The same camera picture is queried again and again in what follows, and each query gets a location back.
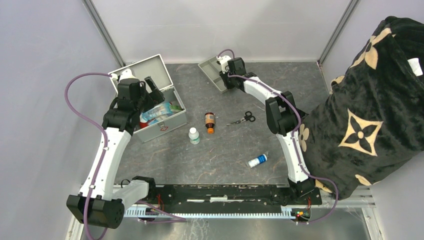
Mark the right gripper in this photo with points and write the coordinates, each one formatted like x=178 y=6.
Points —
x=228 y=85

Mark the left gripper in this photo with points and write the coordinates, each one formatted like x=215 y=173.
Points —
x=154 y=97

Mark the blue white gauze packet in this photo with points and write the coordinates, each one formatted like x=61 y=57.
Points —
x=163 y=109

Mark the grey divider tray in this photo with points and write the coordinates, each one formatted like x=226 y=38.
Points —
x=212 y=69

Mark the grey metal case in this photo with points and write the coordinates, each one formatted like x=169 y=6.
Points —
x=160 y=89

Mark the brown medicine bottle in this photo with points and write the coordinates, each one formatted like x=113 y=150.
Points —
x=210 y=122

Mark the clear white plastic bottle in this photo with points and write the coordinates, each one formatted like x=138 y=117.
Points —
x=194 y=136

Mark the white blue small bottle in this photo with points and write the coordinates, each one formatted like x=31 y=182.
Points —
x=257 y=161

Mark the red first aid pouch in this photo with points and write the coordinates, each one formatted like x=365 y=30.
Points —
x=143 y=125

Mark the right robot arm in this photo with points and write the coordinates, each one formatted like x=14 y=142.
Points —
x=282 y=117

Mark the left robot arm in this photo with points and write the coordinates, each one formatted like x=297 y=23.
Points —
x=96 y=203

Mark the black scissors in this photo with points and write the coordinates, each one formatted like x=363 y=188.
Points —
x=248 y=117

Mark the black floral blanket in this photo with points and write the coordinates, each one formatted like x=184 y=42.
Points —
x=372 y=122

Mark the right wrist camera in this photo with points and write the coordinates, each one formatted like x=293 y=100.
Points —
x=222 y=61

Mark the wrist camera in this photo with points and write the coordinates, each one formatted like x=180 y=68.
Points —
x=119 y=75
x=222 y=61

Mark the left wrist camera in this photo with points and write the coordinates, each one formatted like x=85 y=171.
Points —
x=119 y=75

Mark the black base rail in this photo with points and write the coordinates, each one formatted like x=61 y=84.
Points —
x=228 y=199

